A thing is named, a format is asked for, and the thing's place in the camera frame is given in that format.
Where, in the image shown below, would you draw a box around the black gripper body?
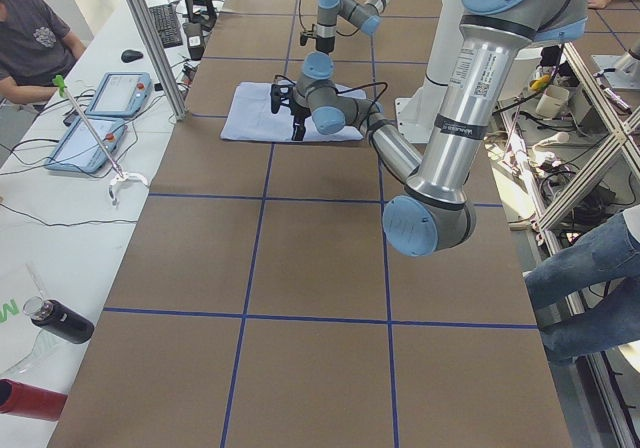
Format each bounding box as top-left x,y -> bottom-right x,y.
270,83 -> 309,133
299,24 -> 336,53

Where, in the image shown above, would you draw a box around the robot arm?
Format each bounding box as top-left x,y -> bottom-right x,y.
270,0 -> 587,256
299,0 -> 391,54

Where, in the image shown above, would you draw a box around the black keyboard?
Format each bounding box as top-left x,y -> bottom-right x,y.
148,4 -> 183,48

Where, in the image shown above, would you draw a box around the black computer mouse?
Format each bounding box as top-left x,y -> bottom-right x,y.
120,49 -> 144,63

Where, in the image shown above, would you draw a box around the upper blue teach pendant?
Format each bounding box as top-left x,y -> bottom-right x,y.
85,72 -> 153,119

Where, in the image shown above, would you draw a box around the blue teach pendant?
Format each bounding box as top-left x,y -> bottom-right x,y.
85,72 -> 153,119
44,117 -> 126,174

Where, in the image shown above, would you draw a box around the lower blue teach pendant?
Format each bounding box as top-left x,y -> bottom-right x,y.
44,117 -> 126,174

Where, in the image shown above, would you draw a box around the reacher grabber stick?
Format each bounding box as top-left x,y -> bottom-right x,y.
53,74 -> 149,206

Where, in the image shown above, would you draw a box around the seated person grey shirt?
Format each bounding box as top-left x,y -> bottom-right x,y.
1,0 -> 86,105

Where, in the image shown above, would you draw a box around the black water bottle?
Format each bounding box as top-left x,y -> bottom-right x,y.
23,296 -> 94,344

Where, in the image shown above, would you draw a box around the standing person blue jeans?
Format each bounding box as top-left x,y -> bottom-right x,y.
523,211 -> 640,367

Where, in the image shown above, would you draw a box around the red bottle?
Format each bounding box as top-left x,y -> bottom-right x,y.
1,379 -> 67,421

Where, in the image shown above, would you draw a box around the aluminium frame post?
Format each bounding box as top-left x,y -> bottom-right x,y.
126,0 -> 187,121

